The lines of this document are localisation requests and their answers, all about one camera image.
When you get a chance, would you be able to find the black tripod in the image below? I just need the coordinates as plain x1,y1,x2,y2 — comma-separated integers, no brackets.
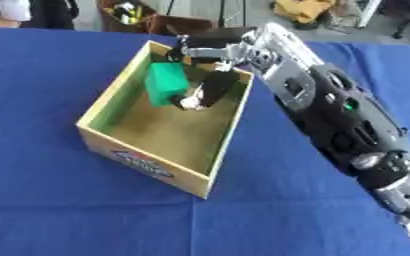
215,0,249,28

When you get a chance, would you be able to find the brown bag with tools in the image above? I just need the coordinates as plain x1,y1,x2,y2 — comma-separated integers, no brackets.
94,0,216,36

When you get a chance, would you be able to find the person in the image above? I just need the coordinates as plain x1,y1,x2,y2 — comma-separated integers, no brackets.
0,0,81,30

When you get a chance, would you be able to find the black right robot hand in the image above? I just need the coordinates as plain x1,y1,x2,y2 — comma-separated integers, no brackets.
164,26,260,112

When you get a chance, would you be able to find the green block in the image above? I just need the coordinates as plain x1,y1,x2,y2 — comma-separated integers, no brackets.
143,61,191,108

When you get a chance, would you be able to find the yellow bag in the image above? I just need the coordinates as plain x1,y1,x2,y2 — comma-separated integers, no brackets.
269,0,338,25

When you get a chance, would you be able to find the tan cardboard box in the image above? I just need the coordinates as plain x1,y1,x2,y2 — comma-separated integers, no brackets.
75,40,256,200

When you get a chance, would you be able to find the white frame stand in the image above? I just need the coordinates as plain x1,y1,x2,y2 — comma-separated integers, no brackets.
332,0,384,34

